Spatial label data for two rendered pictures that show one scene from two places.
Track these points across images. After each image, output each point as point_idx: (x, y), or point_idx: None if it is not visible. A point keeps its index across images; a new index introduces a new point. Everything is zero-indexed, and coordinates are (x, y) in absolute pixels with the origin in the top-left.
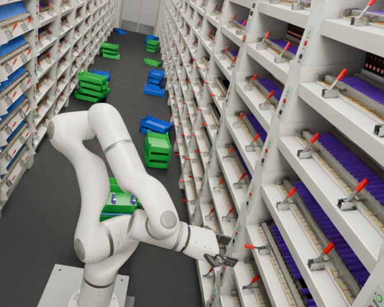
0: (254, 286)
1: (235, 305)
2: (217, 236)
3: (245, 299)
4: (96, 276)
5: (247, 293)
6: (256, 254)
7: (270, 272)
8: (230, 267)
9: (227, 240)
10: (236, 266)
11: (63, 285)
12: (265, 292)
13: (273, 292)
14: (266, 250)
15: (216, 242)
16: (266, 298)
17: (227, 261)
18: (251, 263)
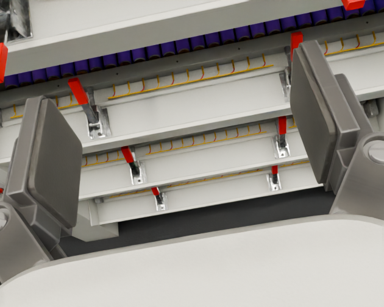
0: (90, 102)
1: (89, 166)
2: (31, 225)
3: (127, 132)
4: None
5: (106, 125)
6: (26, 49)
7: (119, 3)
8: (7, 170)
9: (58, 139)
10: (10, 151)
11: None
12: (113, 73)
13: (216, 0)
14: (12, 1)
15: (221, 259)
16: (131, 73)
17: (371, 128)
18: (3, 106)
